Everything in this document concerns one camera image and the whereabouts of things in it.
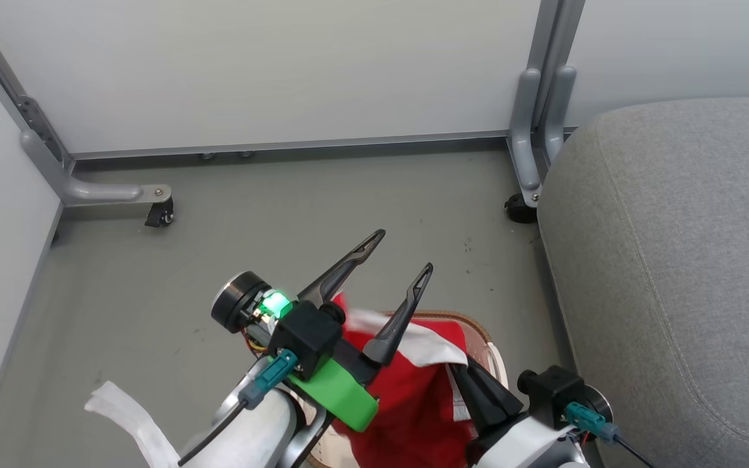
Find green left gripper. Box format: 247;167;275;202
269;229;434;434

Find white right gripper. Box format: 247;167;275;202
448;355;588;468

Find red and white garment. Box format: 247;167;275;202
330;292;480;468

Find white basket with brown rim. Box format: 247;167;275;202
308;310;509;468

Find grey fabric sofa seat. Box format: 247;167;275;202
536;96;749;468

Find black round motor with light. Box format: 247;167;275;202
210;271;295;333

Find black caster wheel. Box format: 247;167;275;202
144;198;175;228
504;193;538;224

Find white fabric strip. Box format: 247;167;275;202
85;381;181;468

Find teal right cable connector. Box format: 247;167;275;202
566;401;622;445

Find teal cable connector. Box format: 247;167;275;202
239;349;299;411
566;401;622;445

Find teal left cable connector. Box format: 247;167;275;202
239;349;299;411

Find thin black right cable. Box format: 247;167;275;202
611;434;656;468

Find thin black cable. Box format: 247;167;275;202
611;434;656;468
177;399;249;468

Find grey metal floor rail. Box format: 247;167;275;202
69;130;512;161

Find thin black left cable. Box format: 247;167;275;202
177;399;249;468

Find grey metal double post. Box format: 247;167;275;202
506;0;587;209

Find grey metal frame leg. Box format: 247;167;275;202
0;5;172;209

